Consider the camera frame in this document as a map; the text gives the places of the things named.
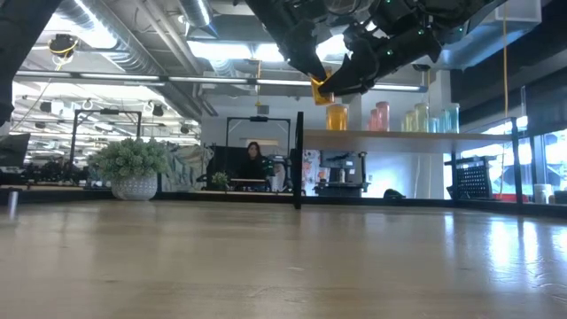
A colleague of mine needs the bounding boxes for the wooden shelf with black frame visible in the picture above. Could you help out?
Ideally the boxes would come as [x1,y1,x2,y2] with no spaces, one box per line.
[294,110,524,212]

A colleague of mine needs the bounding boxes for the green plant in white pot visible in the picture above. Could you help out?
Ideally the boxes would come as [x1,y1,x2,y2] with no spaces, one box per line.
[88,136,172,201]

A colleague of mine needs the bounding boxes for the person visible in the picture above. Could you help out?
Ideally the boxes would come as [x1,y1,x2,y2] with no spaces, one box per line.
[237,140,272,181]

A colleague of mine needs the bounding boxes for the colourful printed banner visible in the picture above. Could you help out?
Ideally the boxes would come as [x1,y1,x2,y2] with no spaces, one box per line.
[303,149,330,192]

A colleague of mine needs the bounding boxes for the black perforated metal rack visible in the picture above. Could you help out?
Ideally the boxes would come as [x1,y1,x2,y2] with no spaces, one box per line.
[444,154,498,201]

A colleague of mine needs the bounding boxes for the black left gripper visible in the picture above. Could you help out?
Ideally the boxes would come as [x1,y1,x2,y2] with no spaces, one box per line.
[245,0,329,82]

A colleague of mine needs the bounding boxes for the long ceiling light bar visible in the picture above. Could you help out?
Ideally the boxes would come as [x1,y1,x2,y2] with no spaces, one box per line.
[12,69,429,93]

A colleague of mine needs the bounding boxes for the black desktop machine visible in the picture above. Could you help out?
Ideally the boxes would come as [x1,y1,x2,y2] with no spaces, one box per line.
[315,150,371,198]

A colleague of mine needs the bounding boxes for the white plastic tub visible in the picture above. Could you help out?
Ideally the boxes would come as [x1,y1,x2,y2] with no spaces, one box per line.
[533,183,554,205]

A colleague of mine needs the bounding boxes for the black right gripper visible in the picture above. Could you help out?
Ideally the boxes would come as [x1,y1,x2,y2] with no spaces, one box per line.
[317,24,444,97]

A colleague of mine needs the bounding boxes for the black metal frame stand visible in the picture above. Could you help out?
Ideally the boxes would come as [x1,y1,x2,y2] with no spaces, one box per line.
[70,109,144,178]
[225,115,292,147]

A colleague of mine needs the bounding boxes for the small green potted plant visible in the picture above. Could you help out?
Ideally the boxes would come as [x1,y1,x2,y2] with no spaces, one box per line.
[211,171,230,191]

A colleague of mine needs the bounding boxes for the patterned grey cloth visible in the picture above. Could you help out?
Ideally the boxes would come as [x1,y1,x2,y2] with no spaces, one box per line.
[163,144,214,191]

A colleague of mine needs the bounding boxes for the black monitor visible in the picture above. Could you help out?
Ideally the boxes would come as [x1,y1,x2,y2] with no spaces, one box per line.
[0,132,31,168]

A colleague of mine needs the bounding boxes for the black yellow ceiling cable reel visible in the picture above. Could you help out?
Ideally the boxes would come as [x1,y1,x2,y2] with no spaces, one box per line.
[47,33,81,58]

